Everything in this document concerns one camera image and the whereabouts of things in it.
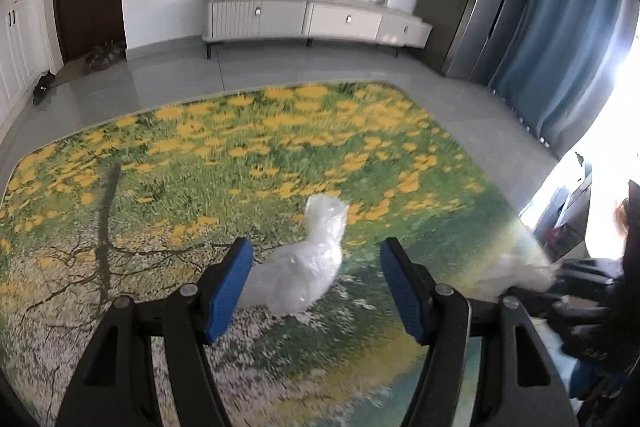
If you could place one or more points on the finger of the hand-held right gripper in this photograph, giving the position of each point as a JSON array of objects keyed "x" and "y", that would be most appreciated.
[
  {"x": 585, "y": 273},
  {"x": 580, "y": 318}
]

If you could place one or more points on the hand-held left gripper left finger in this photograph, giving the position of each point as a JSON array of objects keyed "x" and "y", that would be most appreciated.
[{"x": 230, "y": 292}]

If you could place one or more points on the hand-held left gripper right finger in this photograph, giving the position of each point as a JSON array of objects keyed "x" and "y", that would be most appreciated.
[{"x": 400, "y": 292}]

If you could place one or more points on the clear plastic bag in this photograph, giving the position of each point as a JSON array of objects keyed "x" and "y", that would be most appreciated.
[
  {"x": 300, "y": 277},
  {"x": 515, "y": 277}
]

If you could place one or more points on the floral yellow green rug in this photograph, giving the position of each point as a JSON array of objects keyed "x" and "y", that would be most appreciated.
[{"x": 200, "y": 157}]

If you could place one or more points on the blue curtain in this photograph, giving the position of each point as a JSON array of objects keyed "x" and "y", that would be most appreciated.
[{"x": 565, "y": 57}]

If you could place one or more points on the grey shoes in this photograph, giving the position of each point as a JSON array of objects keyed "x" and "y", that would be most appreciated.
[{"x": 102, "y": 57}]

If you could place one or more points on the black shoes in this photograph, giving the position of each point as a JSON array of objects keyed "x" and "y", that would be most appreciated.
[{"x": 44, "y": 87}]

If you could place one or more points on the white TV cabinet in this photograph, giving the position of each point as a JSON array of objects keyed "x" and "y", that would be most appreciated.
[{"x": 280, "y": 17}]

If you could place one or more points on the white wall cabinet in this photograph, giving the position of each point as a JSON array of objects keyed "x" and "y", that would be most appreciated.
[{"x": 20, "y": 47}]

